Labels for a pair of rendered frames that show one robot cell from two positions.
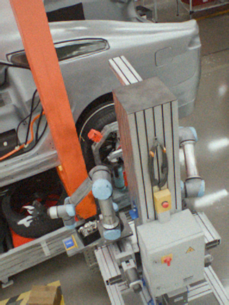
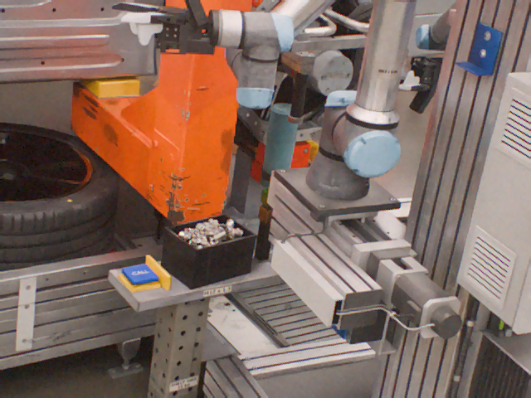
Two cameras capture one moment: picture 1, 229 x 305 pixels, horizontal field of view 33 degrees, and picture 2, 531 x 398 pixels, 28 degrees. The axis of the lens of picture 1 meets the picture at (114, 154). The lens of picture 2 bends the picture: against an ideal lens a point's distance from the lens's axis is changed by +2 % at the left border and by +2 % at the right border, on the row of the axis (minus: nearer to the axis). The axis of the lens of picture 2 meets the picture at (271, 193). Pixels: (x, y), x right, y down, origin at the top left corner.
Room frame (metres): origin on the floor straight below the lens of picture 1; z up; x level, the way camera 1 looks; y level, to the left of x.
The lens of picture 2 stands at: (-0.33, 1.03, 1.82)
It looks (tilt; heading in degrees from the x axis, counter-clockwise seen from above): 24 degrees down; 340
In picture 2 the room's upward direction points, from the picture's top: 9 degrees clockwise
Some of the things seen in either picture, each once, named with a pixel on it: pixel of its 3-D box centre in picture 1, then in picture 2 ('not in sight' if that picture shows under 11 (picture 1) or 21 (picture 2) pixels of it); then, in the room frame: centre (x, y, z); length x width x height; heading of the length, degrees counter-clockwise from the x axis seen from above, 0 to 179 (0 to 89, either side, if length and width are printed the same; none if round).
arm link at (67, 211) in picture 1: (65, 211); (264, 33); (1.66, 0.37, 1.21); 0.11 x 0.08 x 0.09; 87
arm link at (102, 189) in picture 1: (107, 207); (384, 50); (1.65, 0.11, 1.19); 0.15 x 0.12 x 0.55; 177
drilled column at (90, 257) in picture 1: (90, 254); (177, 351); (2.01, 0.37, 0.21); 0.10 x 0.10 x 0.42; 17
